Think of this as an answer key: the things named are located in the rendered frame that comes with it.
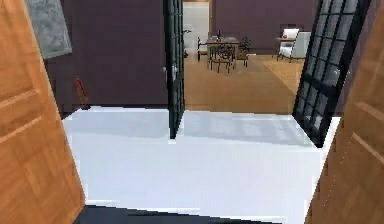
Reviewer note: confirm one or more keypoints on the small brown side table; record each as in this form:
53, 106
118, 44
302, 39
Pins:
285, 40

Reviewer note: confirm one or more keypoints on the dark bottle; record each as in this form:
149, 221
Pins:
218, 34

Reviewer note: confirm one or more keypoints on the black metal dining chair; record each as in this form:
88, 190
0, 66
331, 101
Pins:
201, 50
221, 56
244, 50

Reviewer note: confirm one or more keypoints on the grey framed wall picture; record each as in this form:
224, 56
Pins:
49, 26

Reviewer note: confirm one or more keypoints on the brown wooden dining table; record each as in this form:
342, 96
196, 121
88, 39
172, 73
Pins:
222, 41

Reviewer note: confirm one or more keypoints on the black glazed room door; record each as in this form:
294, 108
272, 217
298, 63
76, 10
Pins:
175, 66
328, 63

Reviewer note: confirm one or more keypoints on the red fire extinguisher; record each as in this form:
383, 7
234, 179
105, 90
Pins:
81, 93

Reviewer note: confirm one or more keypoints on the brown wooden room door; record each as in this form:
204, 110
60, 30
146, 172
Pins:
356, 150
30, 133

